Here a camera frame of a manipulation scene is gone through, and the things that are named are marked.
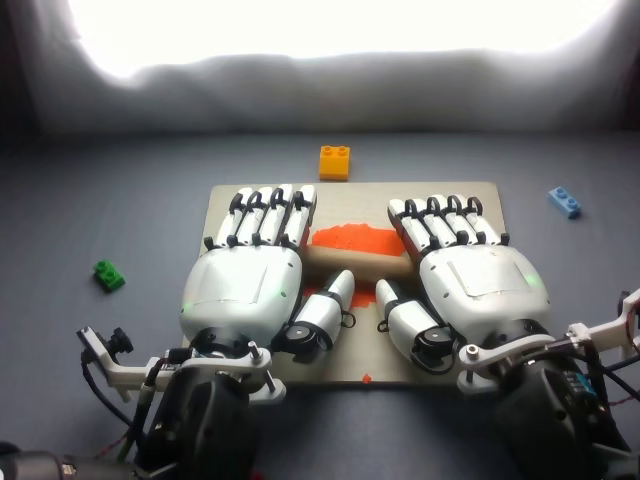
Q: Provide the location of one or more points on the green toy block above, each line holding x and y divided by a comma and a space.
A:
109, 276

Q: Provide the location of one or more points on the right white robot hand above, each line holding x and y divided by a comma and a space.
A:
480, 285

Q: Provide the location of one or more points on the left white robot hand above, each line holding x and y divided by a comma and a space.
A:
235, 290

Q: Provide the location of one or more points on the pale wooden board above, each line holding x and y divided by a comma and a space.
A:
360, 200

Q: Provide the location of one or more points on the grey table cloth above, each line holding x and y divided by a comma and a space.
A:
100, 200

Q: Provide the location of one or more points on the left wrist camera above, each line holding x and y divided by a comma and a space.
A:
119, 341

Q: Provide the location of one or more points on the orange modelling clay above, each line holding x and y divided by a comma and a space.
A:
360, 237

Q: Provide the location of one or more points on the blue toy block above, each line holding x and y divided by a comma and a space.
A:
565, 202

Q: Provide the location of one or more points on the wooden rolling pin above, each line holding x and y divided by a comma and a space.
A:
360, 262

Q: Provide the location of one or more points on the grey backdrop sheet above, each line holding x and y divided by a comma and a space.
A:
320, 95

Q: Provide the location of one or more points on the yellow toy block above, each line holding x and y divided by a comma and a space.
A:
335, 162

